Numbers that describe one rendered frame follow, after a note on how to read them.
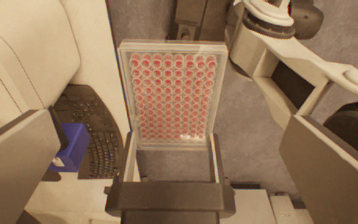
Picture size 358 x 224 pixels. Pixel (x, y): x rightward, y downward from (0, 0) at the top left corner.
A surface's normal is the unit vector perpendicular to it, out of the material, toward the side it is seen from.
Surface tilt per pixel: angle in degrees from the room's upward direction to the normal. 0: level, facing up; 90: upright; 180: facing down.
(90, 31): 0
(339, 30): 0
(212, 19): 0
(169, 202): 78
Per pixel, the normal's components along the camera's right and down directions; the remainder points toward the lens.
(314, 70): -0.90, 0.18
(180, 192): 0.03, -0.58
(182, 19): 0.00, 0.68
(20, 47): 0.99, -0.09
